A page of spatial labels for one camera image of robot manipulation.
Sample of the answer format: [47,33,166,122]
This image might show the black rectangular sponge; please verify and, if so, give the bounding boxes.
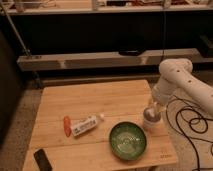
[34,149,52,171]

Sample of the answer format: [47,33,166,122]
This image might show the metal diagonal pole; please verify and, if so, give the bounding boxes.
[0,4,44,88]

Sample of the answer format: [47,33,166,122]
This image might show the white tube with label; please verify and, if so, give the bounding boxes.
[71,114,105,137]

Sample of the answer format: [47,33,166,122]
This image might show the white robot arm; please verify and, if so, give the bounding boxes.
[152,58,213,116]

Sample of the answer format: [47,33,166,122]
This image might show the green glass bowl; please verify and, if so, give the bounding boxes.
[109,121,147,161]

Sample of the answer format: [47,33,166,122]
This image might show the orange carrot toy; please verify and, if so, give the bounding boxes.
[63,116,71,137]

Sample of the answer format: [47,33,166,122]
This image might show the wooden shelf unit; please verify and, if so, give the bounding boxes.
[0,0,213,81]

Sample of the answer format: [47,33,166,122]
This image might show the black floor cable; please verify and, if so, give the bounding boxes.
[165,95,213,171]

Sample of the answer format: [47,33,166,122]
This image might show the black object on shelf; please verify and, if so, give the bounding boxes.
[118,49,145,56]

